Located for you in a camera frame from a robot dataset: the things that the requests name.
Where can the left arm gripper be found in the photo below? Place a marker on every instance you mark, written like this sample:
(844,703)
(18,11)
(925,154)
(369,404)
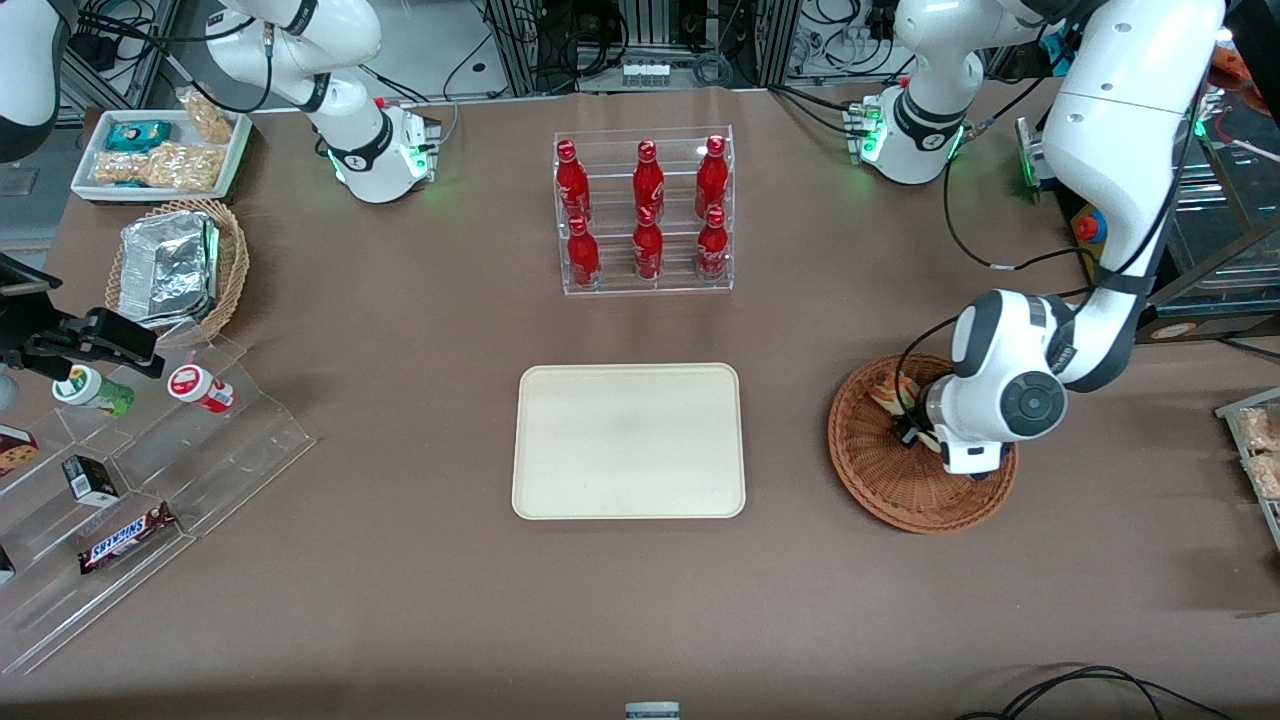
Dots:
(912,429)

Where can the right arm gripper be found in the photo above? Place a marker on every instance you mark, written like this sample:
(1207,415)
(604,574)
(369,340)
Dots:
(42,336)

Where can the triangle sandwich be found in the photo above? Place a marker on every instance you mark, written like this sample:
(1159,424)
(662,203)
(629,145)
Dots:
(888,395)

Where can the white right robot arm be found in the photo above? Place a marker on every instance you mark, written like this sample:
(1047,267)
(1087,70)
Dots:
(360,140)

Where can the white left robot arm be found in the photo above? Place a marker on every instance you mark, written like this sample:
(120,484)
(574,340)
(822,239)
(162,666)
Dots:
(1110,150)

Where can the round brown wicker basket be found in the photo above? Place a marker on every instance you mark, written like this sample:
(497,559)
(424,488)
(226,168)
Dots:
(900,490)

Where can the oval wicker basket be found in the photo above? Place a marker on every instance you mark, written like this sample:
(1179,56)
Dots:
(235,260)

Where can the white rectangular snack tray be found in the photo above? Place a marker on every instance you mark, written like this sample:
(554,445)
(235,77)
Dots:
(232,165)

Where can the tray with wrapped pastries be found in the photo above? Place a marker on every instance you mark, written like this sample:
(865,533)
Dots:
(1225,411)

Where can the cream plastic serving tray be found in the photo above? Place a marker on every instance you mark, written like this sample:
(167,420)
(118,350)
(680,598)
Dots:
(600,450)

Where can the green label white cup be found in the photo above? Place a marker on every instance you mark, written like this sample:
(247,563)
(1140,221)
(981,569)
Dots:
(90,390)

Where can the red label white cup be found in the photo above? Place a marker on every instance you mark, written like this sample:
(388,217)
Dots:
(200,388)

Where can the small black box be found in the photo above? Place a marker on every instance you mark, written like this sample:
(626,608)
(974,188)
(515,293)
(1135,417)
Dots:
(90,480)

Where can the brown cookie box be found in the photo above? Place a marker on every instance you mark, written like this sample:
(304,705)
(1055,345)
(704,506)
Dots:
(15,450)

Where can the clear acrylic stepped display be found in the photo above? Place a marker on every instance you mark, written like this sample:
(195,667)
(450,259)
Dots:
(250,440)

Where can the clear bag of nut bars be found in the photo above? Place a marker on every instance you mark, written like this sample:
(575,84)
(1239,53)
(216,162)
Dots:
(160,165)

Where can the Snickers chocolate bar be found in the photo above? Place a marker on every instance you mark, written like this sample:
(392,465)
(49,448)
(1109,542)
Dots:
(125,538)

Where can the teal snack packet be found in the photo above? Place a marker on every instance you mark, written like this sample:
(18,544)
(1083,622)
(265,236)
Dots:
(138,135)

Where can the clear bag of fried snacks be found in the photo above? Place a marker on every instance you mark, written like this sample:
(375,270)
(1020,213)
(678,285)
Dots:
(208,118)

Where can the dark snack packet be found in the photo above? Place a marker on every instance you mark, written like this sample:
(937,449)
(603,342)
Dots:
(6,565)

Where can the clear bag of crackers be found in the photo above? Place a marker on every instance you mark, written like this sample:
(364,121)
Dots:
(1262,430)
(1268,475)

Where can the red cola bottle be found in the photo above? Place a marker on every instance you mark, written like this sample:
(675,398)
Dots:
(711,180)
(712,250)
(648,185)
(572,185)
(648,250)
(583,258)

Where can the black glass food warmer cabinet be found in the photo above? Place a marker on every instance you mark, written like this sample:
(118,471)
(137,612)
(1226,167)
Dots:
(1230,200)

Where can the small grey device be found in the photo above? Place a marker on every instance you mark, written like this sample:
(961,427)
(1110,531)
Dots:
(652,712)

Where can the clear acrylic bottle rack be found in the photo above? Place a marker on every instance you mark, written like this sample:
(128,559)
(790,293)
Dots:
(610,200)

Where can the white power strip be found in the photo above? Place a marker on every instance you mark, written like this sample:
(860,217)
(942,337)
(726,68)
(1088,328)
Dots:
(645,72)

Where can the aluminium frame rack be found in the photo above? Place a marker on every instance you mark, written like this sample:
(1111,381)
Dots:
(520,50)

